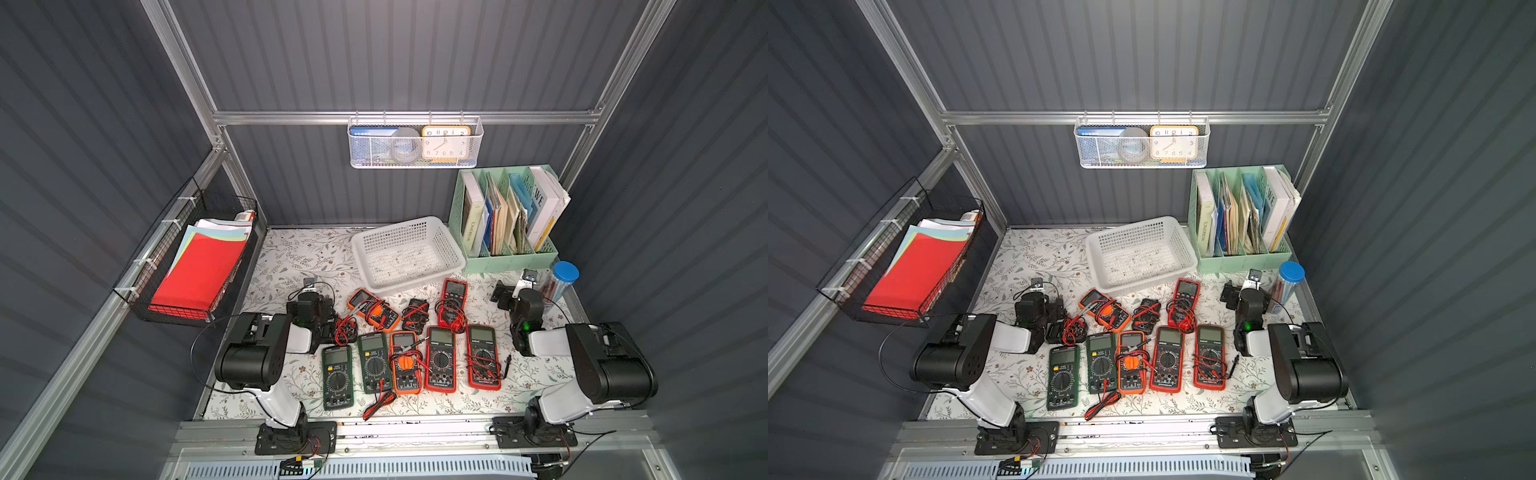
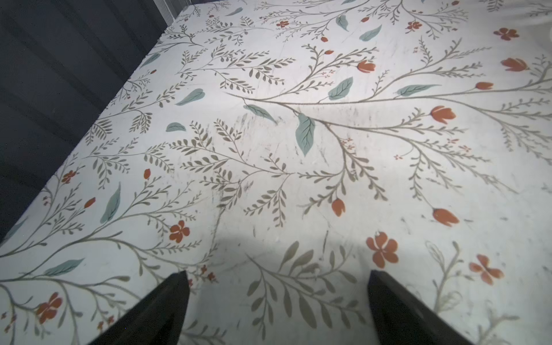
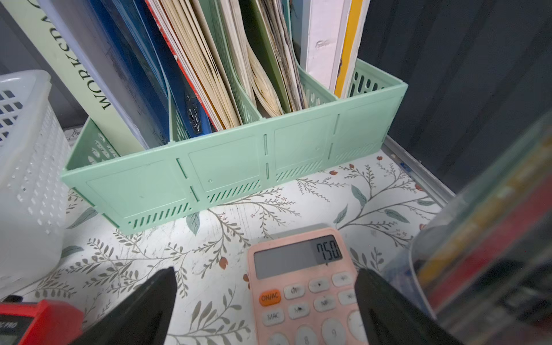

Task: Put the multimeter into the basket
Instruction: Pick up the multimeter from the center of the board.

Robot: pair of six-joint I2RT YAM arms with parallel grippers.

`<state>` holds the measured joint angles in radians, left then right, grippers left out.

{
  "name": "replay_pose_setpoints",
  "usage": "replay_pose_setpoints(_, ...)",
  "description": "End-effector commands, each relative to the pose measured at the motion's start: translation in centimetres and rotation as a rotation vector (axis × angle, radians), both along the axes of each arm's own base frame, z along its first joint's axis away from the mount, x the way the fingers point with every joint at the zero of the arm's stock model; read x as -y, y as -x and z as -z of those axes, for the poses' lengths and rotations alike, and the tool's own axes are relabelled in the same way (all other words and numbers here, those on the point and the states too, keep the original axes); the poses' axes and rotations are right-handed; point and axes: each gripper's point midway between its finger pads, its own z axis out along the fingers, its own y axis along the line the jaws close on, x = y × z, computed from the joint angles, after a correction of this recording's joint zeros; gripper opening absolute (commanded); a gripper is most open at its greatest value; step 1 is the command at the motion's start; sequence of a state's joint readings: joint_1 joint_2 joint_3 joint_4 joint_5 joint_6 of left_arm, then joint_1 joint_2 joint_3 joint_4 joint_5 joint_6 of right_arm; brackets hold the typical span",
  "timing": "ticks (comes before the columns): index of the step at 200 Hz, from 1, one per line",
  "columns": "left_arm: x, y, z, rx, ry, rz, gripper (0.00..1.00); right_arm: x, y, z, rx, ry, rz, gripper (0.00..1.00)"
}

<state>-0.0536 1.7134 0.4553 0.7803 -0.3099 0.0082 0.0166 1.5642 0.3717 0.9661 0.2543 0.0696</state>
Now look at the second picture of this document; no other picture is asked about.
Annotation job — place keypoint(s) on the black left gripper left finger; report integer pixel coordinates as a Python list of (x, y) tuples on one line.
[(156, 319)]

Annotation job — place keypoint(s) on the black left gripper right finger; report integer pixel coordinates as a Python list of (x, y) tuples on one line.
[(400, 318)]

